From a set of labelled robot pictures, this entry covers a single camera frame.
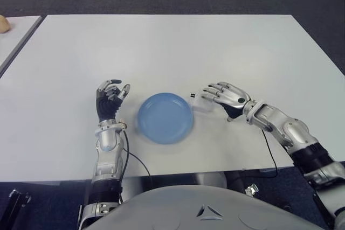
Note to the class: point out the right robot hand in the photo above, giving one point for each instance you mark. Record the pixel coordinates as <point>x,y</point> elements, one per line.
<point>231,98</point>

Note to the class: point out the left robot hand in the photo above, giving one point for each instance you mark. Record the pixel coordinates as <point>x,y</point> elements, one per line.
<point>107,106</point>

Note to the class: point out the white wall charger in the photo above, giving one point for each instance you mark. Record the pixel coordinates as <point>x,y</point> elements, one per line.
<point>202,106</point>

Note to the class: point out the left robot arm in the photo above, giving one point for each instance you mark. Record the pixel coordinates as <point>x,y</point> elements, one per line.
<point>107,146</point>

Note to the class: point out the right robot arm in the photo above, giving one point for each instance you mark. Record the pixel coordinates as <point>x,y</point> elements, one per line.
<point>293,133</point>

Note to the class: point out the blue round plate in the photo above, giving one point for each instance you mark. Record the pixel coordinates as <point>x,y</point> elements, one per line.
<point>165,118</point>

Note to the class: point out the white robot leg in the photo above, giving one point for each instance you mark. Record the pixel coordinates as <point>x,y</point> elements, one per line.
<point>211,179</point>

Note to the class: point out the silver metal buckle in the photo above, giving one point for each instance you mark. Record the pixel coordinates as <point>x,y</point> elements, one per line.
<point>252,189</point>

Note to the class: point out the white side table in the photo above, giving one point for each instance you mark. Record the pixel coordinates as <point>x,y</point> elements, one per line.
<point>16,41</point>

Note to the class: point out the grey robot torso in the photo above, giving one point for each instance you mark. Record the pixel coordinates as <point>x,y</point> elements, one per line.
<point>175,208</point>

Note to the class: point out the black floor device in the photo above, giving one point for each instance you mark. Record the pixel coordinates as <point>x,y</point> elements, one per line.
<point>17,200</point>

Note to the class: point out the beige rounded object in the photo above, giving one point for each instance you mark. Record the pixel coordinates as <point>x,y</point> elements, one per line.
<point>4,24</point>

